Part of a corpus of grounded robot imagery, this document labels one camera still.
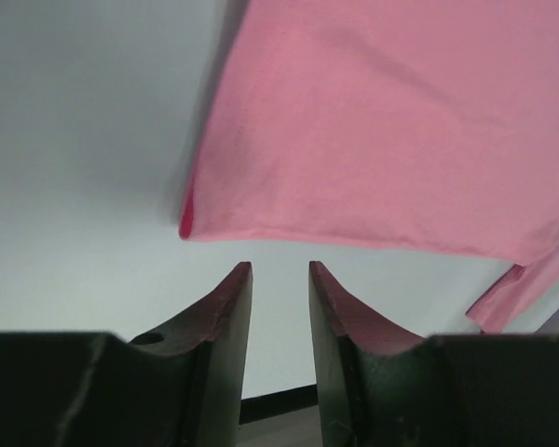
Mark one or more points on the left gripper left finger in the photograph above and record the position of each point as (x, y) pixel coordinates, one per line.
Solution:
(179, 384)

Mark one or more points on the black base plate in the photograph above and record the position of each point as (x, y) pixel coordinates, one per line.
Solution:
(271, 405)

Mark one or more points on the pink t shirt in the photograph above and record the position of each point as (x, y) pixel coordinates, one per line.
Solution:
(423, 125)

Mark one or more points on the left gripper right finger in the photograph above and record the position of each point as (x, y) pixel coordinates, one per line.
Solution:
(381, 385)

